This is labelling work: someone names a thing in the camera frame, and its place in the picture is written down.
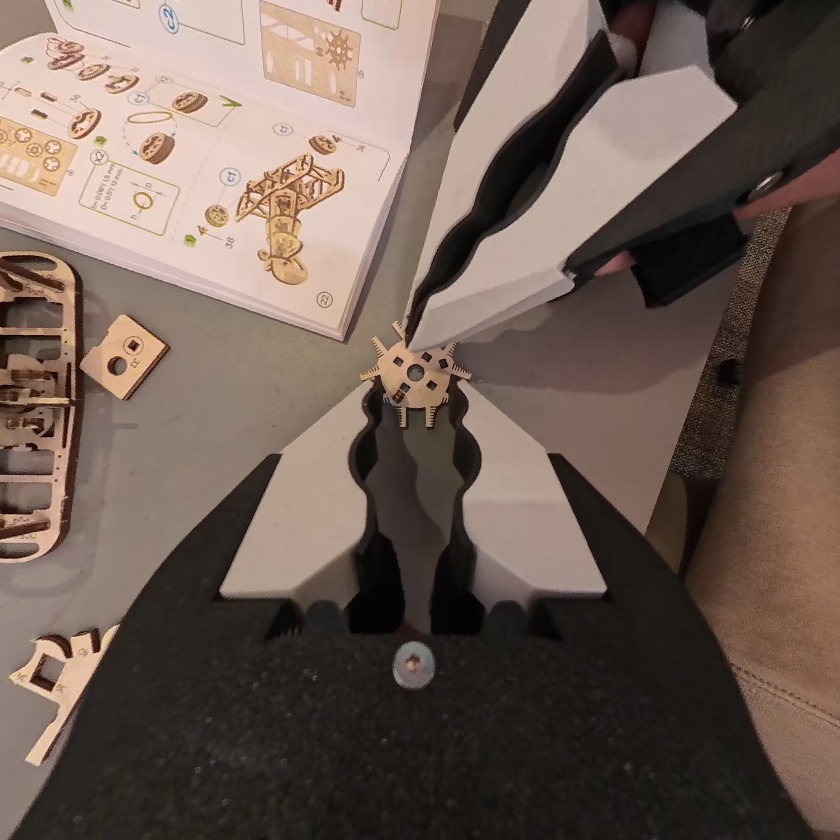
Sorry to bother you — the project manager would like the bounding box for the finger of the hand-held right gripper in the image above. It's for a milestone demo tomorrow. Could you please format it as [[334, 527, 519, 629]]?
[[408, 64, 739, 353], [406, 0, 626, 337]]

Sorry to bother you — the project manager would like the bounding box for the person's right hand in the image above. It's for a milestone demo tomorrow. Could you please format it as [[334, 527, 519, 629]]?
[[600, 154, 840, 277]]

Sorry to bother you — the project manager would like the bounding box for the wooden biplane model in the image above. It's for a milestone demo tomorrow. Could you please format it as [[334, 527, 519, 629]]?
[[0, 252, 84, 565]]

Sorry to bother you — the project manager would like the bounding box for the small wooden gear piece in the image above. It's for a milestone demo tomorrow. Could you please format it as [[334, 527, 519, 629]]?
[[359, 320, 473, 431]]

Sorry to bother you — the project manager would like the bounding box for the grey desk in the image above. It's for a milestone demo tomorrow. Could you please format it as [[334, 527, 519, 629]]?
[[0, 0, 719, 840]]

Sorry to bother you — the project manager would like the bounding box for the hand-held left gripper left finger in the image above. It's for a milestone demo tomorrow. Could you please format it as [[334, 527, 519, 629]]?
[[220, 377, 404, 635]]

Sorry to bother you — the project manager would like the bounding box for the small square wooden piece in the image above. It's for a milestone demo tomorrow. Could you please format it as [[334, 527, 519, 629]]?
[[80, 314, 170, 401]]

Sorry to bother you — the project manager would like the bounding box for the open instruction booklet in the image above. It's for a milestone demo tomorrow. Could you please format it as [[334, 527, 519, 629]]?
[[0, 0, 442, 342]]

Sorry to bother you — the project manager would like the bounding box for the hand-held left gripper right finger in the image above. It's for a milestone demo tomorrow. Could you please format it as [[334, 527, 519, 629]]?
[[430, 381, 609, 636]]

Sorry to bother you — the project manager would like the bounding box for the person's beige trouser leg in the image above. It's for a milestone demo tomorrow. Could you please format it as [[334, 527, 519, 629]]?
[[682, 197, 840, 840]]

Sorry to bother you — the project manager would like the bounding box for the wooden offcut sheet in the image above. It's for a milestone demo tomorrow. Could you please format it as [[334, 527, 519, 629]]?
[[8, 622, 122, 767]]

